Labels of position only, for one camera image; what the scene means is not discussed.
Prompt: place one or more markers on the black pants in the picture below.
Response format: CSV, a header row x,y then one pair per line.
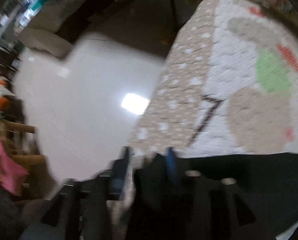
x,y
267,183

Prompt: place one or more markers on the patterned heart bedspread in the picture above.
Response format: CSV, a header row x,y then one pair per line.
x,y
229,87

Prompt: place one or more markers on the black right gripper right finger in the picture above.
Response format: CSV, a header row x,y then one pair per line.
x,y
173,202

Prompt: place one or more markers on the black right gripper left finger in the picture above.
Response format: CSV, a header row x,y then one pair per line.
x,y
79,210

